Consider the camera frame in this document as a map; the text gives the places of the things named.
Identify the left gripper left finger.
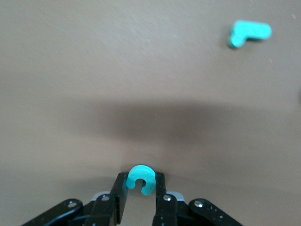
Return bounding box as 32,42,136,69
22,173,129,226

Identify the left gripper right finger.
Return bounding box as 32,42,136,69
152,173,244,226

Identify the teal foam letter c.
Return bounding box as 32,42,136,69
126,164,156,196

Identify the teal foam letter l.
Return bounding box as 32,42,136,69
227,20,273,49

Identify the brown table cover sheet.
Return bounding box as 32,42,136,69
0,0,301,226

